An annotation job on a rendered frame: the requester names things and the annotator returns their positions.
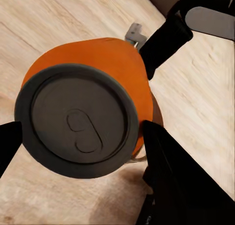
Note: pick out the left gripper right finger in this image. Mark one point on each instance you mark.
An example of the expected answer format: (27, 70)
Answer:
(184, 193)

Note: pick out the can of soda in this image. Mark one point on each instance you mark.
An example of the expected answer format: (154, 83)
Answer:
(82, 106)

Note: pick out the trash can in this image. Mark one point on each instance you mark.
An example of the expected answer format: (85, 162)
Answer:
(157, 118)

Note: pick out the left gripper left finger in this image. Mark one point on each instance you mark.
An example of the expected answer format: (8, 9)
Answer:
(11, 135)

